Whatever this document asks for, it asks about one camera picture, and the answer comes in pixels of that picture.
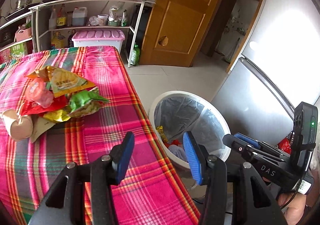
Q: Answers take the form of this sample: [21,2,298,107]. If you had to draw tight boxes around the green plastic bottle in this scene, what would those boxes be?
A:
[129,43,141,66]

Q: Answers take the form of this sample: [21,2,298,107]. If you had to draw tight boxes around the white cardboard piece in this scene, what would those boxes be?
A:
[30,116,54,143]

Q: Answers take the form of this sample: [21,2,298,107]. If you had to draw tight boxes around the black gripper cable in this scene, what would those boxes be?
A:
[279,185,304,209]

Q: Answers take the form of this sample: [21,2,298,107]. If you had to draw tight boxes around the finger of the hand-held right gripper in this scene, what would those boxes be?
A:
[234,133,283,156]
[222,134,263,163]

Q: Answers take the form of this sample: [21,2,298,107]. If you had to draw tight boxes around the black appliance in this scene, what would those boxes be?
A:
[130,6,153,52]

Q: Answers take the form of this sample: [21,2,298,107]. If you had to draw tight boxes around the red wrapper in bin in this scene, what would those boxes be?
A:
[164,139,184,149]

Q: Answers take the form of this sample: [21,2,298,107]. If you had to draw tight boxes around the clear jug dark liquid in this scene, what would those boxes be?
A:
[72,7,88,26]

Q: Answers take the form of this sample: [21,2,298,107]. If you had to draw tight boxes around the pink plaid tablecloth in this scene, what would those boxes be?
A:
[0,46,202,225]

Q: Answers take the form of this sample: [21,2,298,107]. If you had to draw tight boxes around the red plastic bag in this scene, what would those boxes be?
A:
[277,137,293,154]

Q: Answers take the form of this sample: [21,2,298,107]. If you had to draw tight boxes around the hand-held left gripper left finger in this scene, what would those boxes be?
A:
[29,131,135,225]

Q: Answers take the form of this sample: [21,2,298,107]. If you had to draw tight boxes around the white round waste bin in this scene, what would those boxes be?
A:
[149,91,231,190]

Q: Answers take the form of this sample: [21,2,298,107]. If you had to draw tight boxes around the yellow label sauce bottle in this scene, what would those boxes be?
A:
[56,4,67,27]

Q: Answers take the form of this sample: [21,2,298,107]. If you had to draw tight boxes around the yellow wrapper in bin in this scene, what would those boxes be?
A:
[156,126,170,144]

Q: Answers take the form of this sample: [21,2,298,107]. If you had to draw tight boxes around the yellow cooking oil bottle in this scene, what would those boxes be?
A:
[51,31,64,49]

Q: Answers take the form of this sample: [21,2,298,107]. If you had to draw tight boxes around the pink lid storage box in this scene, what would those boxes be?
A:
[72,29,125,53]

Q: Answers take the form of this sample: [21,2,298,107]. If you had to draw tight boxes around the white metal kitchen rack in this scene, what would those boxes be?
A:
[29,0,155,68]

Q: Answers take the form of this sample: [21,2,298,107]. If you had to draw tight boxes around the yellow triangular snack packet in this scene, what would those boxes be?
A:
[47,66,98,98]

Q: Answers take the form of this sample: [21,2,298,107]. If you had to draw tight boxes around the small white metal rack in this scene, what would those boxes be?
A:
[0,10,34,64]

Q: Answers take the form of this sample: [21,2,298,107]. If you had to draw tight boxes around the person's right hand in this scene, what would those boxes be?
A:
[276,191,309,225]

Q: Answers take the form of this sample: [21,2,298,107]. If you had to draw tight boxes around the black induction cooker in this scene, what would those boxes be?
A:
[5,7,30,20]

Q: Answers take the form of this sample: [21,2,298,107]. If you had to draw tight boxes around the black rice cooker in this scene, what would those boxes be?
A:
[0,31,15,43]

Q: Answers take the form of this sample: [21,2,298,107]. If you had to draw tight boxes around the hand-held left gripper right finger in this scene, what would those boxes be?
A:
[182,131,288,225]

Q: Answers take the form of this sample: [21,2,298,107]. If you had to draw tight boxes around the silver refrigerator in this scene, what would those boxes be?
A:
[211,0,320,145]

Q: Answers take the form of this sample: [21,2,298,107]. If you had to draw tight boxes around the grey blue cloth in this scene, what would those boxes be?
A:
[168,145,190,162]

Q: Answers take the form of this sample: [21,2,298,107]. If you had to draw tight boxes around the red snack wrapper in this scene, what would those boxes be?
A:
[17,95,69,117]

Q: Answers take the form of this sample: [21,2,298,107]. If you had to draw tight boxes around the small golden wrapper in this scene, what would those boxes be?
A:
[42,110,72,123]

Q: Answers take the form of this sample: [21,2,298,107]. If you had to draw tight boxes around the green white carton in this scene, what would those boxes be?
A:
[0,41,28,59]

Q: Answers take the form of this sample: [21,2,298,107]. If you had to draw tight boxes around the orange snack wrapper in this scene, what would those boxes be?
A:
[25,66,54,83]

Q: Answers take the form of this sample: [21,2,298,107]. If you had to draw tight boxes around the pink plastic wrapper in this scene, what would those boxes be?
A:
[24,77,54,108]

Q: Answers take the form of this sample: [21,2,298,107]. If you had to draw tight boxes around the grey bin liner bag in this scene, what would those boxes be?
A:
[154,96,227,163]

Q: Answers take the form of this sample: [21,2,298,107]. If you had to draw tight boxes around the brown paper cup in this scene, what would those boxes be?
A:
[0,109,34,142]

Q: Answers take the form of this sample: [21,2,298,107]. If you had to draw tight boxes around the clear tall bottle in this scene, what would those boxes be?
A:
[49,8,57,30]

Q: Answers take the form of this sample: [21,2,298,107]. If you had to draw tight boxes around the green snack packet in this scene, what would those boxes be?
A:
[67,90,110,118]

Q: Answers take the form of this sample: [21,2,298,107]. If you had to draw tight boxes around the crumpled clear plastic bag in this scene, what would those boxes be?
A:
[86,16,100,27]

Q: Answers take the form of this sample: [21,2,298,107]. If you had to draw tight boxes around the green white food bags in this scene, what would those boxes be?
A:
[109,2,128,27]

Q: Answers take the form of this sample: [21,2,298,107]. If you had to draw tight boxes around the pink woven basket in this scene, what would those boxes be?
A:
[15,27,32,42]

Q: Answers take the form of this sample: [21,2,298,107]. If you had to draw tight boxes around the wooden door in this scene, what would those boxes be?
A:
[138,0,234,68]

